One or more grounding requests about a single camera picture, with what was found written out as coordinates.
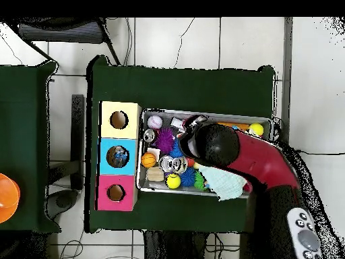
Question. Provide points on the shallow silver mesh bin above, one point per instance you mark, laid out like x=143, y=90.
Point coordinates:
x=161, y=114

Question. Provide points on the purple spiky rubber ball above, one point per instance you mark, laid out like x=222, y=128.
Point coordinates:
x=164, y=140

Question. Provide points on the black chair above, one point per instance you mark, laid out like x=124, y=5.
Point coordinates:
x=59, y=32

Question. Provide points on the plain yellow ball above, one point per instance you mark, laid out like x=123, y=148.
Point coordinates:
x=256, y=129

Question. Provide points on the yellow smiley ball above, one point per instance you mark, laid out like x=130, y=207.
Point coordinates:
x=173, y=180

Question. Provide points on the crushed silver can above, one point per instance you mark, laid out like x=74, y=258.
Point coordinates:
x=180, y=164

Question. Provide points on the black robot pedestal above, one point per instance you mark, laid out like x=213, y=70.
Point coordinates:
x=175, y=245

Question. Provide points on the mint waffle cloth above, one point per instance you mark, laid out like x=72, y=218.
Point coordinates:
x=223, y=183

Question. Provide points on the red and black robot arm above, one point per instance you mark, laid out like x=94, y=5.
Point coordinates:
x=258, y=162

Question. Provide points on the dark green side-table cloth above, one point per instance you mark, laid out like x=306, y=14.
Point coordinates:
x=24, y=135

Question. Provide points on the white toy baseball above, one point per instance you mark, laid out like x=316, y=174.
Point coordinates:
x=155, y=122

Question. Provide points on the orange plastic bowl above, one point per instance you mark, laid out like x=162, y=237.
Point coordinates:
x=8, y=197

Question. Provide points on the orange toy basketball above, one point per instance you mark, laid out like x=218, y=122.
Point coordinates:
x=148, y=160

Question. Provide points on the black upright panel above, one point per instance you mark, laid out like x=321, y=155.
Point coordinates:
x=77, y=135

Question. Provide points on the silver drink can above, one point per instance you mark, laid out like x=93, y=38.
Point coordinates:
x=166, y=163

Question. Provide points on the blue spiky rubber ball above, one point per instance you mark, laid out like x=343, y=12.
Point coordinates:
x=187, y=177

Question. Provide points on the wooden box with three holes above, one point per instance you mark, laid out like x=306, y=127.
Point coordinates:
x=107, y=132

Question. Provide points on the dark green table cloth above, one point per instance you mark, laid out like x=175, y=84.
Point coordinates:
x=175, y=89

